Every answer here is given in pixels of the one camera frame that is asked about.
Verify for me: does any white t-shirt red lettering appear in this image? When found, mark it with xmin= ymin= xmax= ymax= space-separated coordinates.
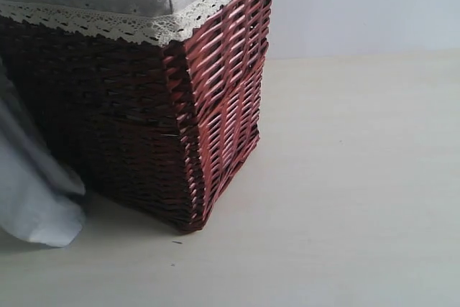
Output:
xmin=1 ymin=68 xmax=86 ymax=247

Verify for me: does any dark red wicker basket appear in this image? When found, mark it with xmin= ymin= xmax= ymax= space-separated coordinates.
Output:
xmin=1 ymin=0 xmax=272 ymax=233

